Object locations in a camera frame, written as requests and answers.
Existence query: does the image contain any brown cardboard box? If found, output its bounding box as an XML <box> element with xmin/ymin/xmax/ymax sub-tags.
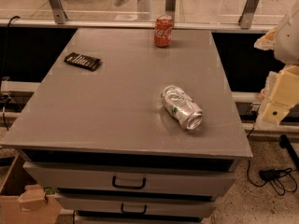
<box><xmin>0</xmin><ymin>155</ymin><xmax>62</xmax><ymax>224</ymax></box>

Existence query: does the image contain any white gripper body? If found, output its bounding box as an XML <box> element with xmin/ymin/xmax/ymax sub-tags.
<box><xmin>266</xmin><ymin>64</ymin><xmax>299</xmax><ymax>110</ymax></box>

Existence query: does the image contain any metal rail bracket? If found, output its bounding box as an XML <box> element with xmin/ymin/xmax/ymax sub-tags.
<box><xmin>238</xmin><ymin>0</ymin><xmax>260</xmax><ymax>29</ymax></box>
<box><xmin>49</xmin><ymin>0</ymin><xmax>67</xmax><ymax>24</ymax></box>
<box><xmin>165</xmin><ymin>0</ymin><xmax>177</xmax><ymax>21</ymax></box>

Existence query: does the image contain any silver crushed 7up can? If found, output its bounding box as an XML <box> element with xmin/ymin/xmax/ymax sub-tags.
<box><xmin>161</xmin><ymin>85</ymin><xmax>203</xmax><ymax>131</ymax></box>

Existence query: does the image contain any left metal rail bracket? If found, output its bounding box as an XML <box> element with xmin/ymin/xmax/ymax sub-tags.
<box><xmin>49</xmin><ymin>0</ymin><xmax>67</xmax><ymax>24</ymax></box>

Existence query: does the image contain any black power adapter with cable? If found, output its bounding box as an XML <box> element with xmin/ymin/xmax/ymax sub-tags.
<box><xmin>246</xmin><ymin>161</ymin><xmax>298</xmax><ymax>196</ymax></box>

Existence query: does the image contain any black drawer handle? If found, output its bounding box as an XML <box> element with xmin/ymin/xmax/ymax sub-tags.
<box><xmin>121</xmin><ymin>203</ymin><xmax>148</xmax><ymax>215</ymax></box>
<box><xmin>112</xmin><ymin>175</ymin><xmax>147</xmax><ymax>190</ymax></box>

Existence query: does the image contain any right metal rail bracket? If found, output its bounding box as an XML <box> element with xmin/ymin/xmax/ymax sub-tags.
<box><xmin>238</xmin><ymin>0</ymin><xmax>260</xmax><ymax>29</ymax></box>

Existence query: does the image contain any black snack bar packet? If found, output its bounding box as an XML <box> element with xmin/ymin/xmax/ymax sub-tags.
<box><xmin>64</xmin><ymin>52</ymin><xmax>101</xmax><ymax>71</ymax></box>

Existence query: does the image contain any red coke can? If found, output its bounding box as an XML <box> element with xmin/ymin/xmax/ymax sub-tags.
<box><xmin>154</xmin><ymin>14</ymin><xmax>173</xmax><ymax>48</ymax></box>

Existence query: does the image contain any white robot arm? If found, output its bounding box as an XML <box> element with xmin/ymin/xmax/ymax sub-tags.
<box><xmin>254</xmin><ymin>1</ymin><xmax>299</xmax><ymax>125</ymax></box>

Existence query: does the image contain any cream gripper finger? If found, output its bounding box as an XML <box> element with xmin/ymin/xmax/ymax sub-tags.
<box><xmin>254</xmin><ymin>27</ymin><xmax>277</xmax><ymax>50</ymax></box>
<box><xmin>262</xmin><ymin>99</ymin><xmax>290</xmax><ymax>124</ymax></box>

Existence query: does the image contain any black cable on left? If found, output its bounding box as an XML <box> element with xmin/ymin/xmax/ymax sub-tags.
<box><xmin>0</xmin><ymin>15</ymin><xmax>21</xmax><ymax>132</ymax></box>

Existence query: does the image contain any grey drawer cabinet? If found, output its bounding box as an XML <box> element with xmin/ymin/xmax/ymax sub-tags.
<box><xmin>3</xmin><ymin>28</ymin><xmax>251</xmax><ymax>224</ymax></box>

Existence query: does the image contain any middle metal rail bracket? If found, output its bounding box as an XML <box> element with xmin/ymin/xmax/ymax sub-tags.
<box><xmin>165</xmin><ymin>0</ymin><xmax>177</xmax><ymax>21</ymax></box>

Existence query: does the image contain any black top drawer handle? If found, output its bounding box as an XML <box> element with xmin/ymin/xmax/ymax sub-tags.
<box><xmin>112</xmin><ymin>175</ymin><xmax>147</xmax><ymax>190</ymax></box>

